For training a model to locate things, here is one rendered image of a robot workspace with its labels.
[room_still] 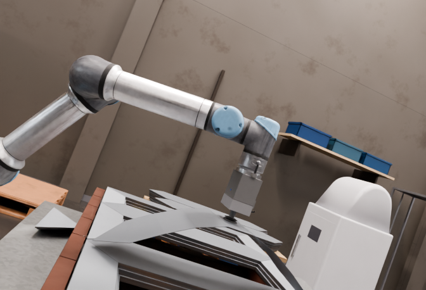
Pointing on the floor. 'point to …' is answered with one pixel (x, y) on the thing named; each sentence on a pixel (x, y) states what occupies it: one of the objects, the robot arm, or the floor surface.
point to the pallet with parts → (30, 194)
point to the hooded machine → (343, 237)
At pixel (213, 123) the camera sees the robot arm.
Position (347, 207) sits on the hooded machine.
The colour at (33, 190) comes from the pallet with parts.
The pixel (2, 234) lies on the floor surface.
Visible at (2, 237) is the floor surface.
